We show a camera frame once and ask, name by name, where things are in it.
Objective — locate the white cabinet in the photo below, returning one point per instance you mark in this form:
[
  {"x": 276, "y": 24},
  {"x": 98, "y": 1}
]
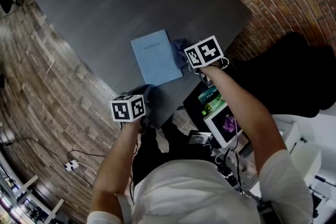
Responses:
[{"x": 304, "y": 154}]

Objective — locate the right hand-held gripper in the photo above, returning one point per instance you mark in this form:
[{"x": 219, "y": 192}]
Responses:
[{"x": 204, "y": 54}]

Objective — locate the green bottle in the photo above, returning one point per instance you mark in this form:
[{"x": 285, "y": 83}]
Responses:
[{"x": 214, "y": 105}]

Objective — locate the person's right forearm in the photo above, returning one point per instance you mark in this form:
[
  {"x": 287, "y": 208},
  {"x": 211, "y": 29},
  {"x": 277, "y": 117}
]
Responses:
[{"x": 242, "y": 115}]

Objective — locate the black chair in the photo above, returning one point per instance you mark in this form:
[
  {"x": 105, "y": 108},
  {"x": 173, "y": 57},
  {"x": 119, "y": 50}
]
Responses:
[{"x": 286, "y": 76}]

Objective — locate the black small box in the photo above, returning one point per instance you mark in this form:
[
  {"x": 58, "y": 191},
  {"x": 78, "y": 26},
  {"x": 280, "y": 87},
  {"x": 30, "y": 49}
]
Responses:
[{"x": 199, "y": 138}]

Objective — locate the person's left forearm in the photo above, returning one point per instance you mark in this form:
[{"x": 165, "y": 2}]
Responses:
[{"x": 119, "y": 154}]

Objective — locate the white power strip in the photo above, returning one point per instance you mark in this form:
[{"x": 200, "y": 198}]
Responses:
[{"x": 71, "y": 165}]

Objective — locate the light blue notebook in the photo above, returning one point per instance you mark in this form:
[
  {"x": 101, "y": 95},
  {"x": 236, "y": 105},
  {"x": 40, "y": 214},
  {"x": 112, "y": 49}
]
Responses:
[{"x": 155, "y": 57}]

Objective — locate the dark blue cloth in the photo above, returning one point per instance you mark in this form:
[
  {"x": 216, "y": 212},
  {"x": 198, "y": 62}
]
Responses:
[{"x": 179, "y": 50}]

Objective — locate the white open box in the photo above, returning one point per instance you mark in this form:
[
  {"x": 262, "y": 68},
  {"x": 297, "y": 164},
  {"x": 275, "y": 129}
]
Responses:
[{"x": 223, "y": 123}]

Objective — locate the purple cloth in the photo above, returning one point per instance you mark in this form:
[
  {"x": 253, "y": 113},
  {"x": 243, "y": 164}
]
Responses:
[{"x": 229, "y": 123}]

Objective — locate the person's white shirt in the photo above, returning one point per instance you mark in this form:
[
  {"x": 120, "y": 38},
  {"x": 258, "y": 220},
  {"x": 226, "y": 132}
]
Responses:
[{"x": 199, "y": 191}]

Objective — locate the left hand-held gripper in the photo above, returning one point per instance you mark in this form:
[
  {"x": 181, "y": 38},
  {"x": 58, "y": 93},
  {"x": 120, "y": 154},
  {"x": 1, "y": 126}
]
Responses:
[{"x": 127, "y": 109}]

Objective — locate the person's black trousers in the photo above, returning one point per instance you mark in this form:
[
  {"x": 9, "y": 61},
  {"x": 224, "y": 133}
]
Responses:
[{"x": 168, "y": 149}]

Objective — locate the teal box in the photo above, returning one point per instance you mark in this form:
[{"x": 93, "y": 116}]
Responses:
[{"x": 207, "y": 94}]

